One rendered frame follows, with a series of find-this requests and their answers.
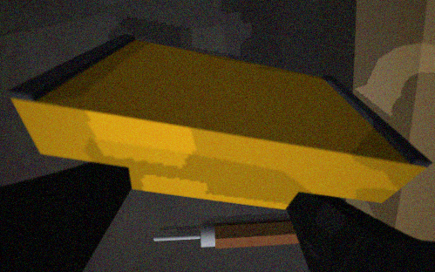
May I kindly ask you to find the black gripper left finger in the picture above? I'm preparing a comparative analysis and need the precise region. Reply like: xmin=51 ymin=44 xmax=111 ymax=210
xmin=0 ymin=162 xmax=132 ymax=272

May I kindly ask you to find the tan panel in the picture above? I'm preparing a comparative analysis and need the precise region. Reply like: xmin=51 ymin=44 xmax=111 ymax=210
xmin=346 ymin=0 xmax=435 ymax=241

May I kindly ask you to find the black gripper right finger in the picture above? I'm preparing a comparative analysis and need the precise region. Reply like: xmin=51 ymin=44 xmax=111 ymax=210
xmin=286 ymin=192 xmax=435 ymax=272

